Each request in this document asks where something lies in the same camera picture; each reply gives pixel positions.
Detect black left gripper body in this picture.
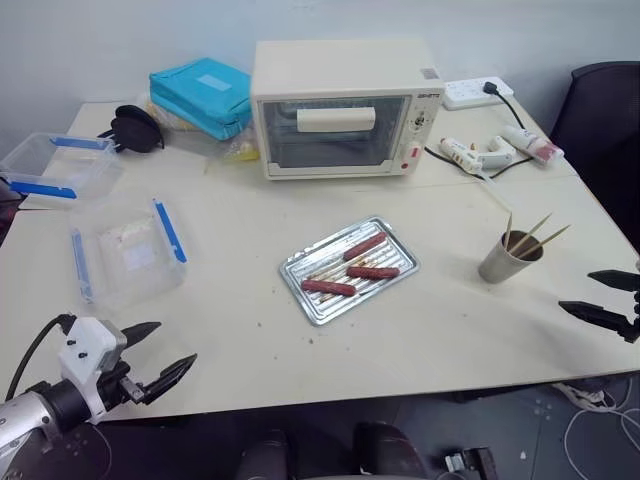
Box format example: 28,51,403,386
96,360,154,409

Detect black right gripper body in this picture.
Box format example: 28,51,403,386
621,289,640,346

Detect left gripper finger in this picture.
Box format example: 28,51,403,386
144,352,199,404
121,321,163,351

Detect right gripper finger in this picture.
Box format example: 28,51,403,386
557,299,631,333
587,269,640,292

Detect clear container with blue clips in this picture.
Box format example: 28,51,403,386
68,195,191,315
0,131,125,202

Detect white floor power strip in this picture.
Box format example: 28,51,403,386
551,381,619,414

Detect steel cup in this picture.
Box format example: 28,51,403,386
477,229,546,286

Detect translucent glue stick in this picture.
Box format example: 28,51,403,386
478,171,513,217

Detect black chair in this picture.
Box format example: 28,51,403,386
549,60,640,252

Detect white tube with red label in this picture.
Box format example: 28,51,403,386
501,124,567,166

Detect silver metal baking tray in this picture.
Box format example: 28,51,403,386
278,215,421,328

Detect red sausage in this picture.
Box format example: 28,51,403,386
345,265,402,282
342,230,389,262
300,278,358,298

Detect dark red object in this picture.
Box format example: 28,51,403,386
0,176,24,247

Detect white glue gun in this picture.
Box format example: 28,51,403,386
438,134,519,176

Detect black device on floor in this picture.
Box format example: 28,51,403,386
443,446,507,480

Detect black round object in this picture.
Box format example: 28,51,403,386
96,104,167,157

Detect clear bag with yellow contents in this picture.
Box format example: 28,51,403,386
203,123,262,174

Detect yellow packet under bag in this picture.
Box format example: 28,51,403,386
136,91,202,134

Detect dark rounded shape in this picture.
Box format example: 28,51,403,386
351,420,427,480

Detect teal zip bag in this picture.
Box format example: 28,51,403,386
148,56,253,142

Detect cream toaster oven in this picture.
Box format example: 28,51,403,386
249,39,447,183

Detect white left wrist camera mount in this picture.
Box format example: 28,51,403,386
56,315,129,414

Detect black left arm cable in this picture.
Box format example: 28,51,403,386
3,313,72,402

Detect white floor cables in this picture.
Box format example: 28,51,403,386
563,375,640,480

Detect black glue gun cable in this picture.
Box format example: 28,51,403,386
424,144,534,180

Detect black plug cable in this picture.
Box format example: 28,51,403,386
496,91,527,129

